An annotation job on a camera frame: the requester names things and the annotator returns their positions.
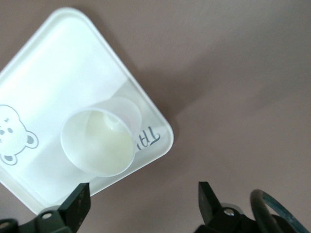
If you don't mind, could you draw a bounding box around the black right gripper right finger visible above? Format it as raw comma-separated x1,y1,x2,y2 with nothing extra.
195,181,258,233

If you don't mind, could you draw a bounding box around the white plastic cup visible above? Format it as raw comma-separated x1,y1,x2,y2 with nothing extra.
60,96,143,178

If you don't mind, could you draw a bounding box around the brown table cover mat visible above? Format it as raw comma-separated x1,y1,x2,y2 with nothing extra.
0,0,311,233

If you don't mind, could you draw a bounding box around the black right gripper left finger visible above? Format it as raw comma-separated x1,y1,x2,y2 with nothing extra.
19,183,92,233

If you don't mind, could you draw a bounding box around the white tray with bear print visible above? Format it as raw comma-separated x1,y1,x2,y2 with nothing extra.
0,7,174,216

